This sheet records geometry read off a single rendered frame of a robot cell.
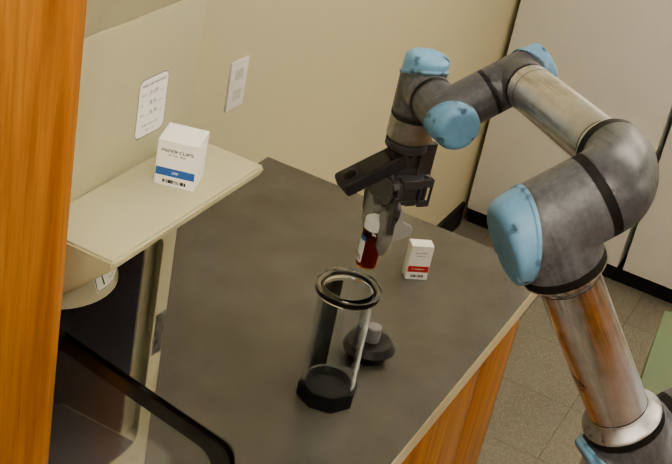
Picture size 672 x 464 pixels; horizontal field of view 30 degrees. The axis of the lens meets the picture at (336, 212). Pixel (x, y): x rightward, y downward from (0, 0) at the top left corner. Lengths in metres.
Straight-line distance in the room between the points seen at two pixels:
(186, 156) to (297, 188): 1.30
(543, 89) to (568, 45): 2.58
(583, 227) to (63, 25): 0.71
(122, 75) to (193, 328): 0.89
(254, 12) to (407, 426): 0.98
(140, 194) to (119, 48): 0.18
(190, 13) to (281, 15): 1.24
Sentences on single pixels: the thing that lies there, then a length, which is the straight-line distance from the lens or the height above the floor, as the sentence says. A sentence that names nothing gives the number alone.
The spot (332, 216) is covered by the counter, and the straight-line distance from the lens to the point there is 2.70.
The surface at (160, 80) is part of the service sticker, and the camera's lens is 1.54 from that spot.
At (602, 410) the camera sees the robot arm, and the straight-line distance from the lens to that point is 1.78.
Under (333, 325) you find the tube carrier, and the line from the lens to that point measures 2.04.
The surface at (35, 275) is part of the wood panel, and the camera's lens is 1.33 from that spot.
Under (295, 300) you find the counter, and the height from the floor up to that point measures 0.94.
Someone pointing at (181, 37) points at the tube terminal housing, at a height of 1.66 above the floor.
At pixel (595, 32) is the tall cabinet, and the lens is 4.38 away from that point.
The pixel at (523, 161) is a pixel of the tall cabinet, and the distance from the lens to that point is 4.60.
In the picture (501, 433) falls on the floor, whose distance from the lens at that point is 3.78.
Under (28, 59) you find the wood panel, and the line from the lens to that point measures 1.23.
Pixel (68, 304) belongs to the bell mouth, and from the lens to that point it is 1.63.
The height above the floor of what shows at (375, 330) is 1.01.
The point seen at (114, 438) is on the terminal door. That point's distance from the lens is 1.46.
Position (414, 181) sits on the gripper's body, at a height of 1.31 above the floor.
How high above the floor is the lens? 2.24
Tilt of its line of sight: 29 degrees down
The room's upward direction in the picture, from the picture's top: 11 degrees clockwise
